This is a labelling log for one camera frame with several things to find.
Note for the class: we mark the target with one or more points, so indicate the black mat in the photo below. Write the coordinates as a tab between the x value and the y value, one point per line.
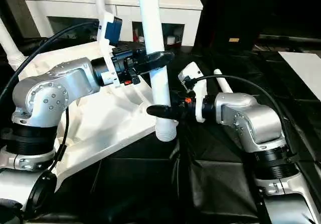
150	183

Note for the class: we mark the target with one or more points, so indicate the small yellow tag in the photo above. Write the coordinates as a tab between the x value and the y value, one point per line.
234	40

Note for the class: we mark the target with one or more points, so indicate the grey curtain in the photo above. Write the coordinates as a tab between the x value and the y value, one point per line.
12	8

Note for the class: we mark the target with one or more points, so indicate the white plastic table leg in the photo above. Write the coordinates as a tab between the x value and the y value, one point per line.
10	48
100	0
160	88
224	83

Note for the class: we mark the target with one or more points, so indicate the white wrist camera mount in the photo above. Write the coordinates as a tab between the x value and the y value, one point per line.
200	88
102	45

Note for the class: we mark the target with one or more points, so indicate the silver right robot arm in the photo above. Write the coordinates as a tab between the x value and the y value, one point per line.
250	118

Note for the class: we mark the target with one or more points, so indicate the white plastic table top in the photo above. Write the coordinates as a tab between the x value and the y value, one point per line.
105	123

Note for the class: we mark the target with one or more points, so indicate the white board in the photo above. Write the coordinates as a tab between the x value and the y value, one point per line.
306	68

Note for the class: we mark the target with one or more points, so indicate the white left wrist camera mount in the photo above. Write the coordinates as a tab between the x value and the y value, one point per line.
102	45

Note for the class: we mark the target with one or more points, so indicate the white cabinet with glass doors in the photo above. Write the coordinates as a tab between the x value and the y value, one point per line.
175	15

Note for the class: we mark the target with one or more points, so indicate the black bar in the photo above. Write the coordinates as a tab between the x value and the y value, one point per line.
288	38

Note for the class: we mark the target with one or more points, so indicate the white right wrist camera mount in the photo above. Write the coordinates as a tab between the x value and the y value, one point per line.
200	88

